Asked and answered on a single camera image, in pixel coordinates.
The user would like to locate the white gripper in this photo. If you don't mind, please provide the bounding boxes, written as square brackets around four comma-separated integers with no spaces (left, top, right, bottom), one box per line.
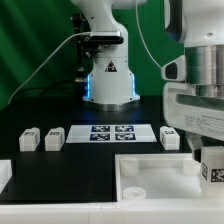
[163,82,224,162]

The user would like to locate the white square tabletop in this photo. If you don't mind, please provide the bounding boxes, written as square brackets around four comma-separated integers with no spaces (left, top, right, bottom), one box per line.
[115,153,224,205]

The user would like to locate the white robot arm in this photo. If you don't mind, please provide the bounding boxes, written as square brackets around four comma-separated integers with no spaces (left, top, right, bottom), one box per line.
[70,0,224,162]

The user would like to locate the white sheet with markers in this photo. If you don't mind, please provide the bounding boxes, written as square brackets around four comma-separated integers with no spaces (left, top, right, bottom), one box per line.
[66,124,156,143]

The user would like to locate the white front fence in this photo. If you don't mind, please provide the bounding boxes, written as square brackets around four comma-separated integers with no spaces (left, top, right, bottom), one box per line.
[0,200,224,224]

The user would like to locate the white left fence block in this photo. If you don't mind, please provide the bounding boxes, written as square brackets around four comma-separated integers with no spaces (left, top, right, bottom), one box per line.
[0,160,12,194]

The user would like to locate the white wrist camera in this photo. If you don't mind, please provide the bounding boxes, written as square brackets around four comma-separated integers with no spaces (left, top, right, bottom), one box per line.
[162,55,187,82]

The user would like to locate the black camera on stand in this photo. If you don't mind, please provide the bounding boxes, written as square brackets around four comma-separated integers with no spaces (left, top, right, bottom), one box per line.
[70,12,123,98]

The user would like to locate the black cable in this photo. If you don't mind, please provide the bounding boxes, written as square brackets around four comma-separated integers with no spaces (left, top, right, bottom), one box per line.
[13,81,88,99]

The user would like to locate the white cable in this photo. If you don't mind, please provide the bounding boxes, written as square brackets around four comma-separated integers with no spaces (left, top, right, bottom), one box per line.
[7,31,92,105]

